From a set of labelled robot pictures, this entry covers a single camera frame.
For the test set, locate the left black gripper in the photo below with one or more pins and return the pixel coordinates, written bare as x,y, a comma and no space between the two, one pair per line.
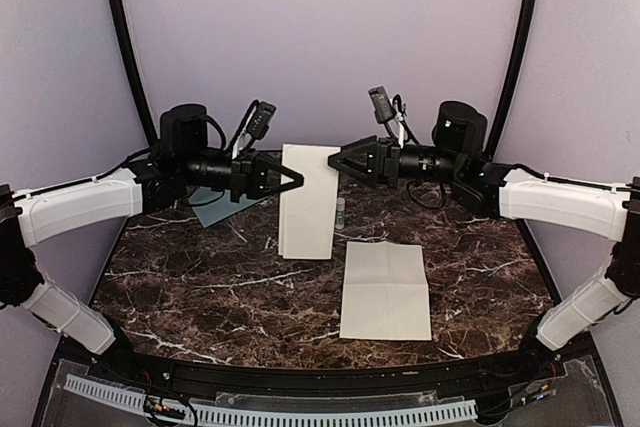
248,175

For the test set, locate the white green glue stick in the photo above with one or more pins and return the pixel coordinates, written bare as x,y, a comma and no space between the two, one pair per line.
340,217

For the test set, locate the white slotted cable duct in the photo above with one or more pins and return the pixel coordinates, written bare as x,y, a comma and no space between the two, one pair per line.
264,412

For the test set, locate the teal paper envelope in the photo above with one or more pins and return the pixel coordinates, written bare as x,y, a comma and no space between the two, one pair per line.
212,207

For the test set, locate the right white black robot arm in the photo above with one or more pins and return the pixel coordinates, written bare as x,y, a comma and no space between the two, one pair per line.
516,192

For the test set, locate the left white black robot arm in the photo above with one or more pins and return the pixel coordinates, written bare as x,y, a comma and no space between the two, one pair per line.
145,182

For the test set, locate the wrist black camera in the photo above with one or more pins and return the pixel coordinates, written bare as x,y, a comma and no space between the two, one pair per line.
260,120
384,111

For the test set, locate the black front rail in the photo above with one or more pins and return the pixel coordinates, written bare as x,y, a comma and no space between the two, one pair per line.
484,376

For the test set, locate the beige ornate letter paper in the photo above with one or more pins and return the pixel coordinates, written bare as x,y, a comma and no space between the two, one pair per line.
307,213

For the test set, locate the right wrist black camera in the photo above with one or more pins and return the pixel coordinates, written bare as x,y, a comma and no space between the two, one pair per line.
384,111

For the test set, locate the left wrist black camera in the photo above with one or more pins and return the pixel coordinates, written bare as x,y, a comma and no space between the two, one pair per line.
260,120

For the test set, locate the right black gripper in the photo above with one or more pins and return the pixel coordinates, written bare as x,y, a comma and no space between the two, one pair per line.
382,163

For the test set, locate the grey creased paper sheet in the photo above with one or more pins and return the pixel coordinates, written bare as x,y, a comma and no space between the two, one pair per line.
385,293

